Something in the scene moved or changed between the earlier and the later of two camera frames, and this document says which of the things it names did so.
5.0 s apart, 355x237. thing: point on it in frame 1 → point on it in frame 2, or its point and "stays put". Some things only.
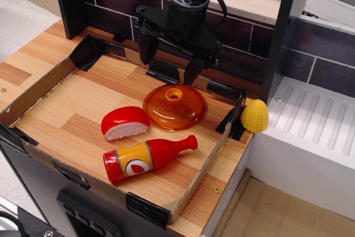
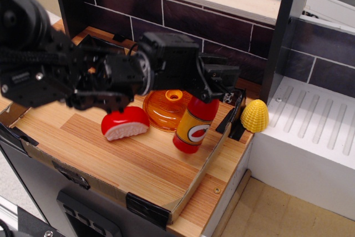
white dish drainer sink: [308, 149] stays put
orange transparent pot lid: [175, 107] stays put
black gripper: [183, 24] → [168, 61]
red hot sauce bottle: [135, 160] → [193, 124]
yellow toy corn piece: [254, 116] stays put
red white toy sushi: [125, 121] stays put
